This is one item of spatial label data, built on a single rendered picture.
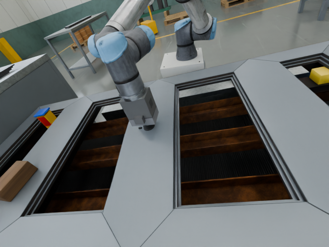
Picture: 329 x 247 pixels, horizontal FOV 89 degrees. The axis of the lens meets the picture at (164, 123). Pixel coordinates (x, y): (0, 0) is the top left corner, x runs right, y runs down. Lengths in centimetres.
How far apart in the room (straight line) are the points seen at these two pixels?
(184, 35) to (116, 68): 79
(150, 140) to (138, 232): 26
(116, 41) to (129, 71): 8
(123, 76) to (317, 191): 49
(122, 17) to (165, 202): 59
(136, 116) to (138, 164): 15
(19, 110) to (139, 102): 89
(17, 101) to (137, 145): 88
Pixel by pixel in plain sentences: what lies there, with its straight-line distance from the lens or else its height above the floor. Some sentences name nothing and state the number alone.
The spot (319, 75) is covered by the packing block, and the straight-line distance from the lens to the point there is 87.
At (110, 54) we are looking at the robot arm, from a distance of 44.
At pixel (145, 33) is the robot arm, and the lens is 54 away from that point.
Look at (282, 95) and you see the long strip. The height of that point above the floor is 85.
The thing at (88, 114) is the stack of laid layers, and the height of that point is 83.
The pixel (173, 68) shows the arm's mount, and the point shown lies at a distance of 116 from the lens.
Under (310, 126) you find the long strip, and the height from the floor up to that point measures 85.
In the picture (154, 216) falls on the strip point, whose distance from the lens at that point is 43.
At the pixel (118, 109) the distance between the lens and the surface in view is 114.
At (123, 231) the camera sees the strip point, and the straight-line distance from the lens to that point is 45.
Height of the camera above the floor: 123
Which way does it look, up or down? 40 degrees down
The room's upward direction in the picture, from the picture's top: 20 degrees counter-clockwise
